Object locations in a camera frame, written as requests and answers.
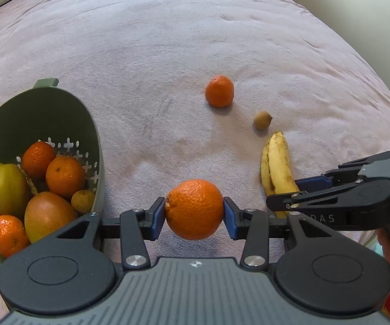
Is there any brown-green pear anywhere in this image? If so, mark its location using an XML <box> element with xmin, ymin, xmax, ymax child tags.
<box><xmin>24</xmin><ymin>175</ymin><xmax>78</xmax><ymax>244</ymax></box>

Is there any pink blanket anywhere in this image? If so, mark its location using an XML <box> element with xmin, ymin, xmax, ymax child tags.
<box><xmin>0</xmin><ymin>0</ymin><xmax>390</xmax><ymax>312</ymax></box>

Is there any small brown kiwi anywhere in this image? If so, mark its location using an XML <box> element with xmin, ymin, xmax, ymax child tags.
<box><xmin>253</xmin><ymin>110</ymin><xmax>273</xmax><ymax>130</ymax></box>

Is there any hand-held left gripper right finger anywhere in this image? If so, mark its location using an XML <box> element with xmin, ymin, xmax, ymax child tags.
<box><xmin>222</xmin><ymin>196</ymin><xmax>353</xmax><ymax>271</ymax></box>

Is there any yellow-green round fruit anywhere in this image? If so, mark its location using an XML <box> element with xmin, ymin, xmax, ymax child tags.
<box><xmin>0</xmin><ymin>162</ymin><xmax>30</xmax><ymax>220</ymax></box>

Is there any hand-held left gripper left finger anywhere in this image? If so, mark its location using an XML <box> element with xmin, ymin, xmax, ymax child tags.
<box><xmin>57</xmin><ymin>197</ymin><xmax>166</xmax><ymax>271</ymax></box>

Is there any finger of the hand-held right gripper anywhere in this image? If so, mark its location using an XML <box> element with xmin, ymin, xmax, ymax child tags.
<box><xmin>294</xmin><ymin>149</ymin><xmax>390</xmax><ymax>192</ymax></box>
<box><xmin>266</xmin><ymin>180</ymin><xmax>359</xmax><ymax>212</ymax></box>

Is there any tangerine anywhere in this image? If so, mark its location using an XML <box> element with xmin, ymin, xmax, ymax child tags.
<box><xmin>22</xmin><ymin>141</ymin><xmax>57</xmax><ymax>179</ymax></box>
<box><xmin>0</xmin><ymin>214</ymin><xmax>30</xmax><ymax>258</ymax></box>
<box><xmin>205</xmin><ymin>75</ymin><xmax>234</xmax><ymax>108</ymax></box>
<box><xmin>45</xmin><ymin>156</ymin><xmax>86</xmax><ymax>200</ymax></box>

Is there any green plastic colander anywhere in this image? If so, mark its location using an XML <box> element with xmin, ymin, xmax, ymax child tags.
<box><xmin>0</xmin><ymin>78</ymin><xmax>106</xmax><ymax>285</ymax></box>

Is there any large orange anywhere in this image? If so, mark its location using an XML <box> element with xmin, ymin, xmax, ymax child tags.
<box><xmin>165</xmin><ymin>179</ymin><xmax>224</xmax><ymax>241</ymax></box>

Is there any small yellow loquat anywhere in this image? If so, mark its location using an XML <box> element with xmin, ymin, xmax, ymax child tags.
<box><xmin>71</xmin><ymin>190</ymin><xmax>96</xmax><ymax>212</ymax></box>

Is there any yellow banana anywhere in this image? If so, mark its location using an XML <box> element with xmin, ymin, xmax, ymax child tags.
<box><xmin>261</xmin><ymin>130</ymin><xmax>300</xmax><ymax>219</ymax></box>

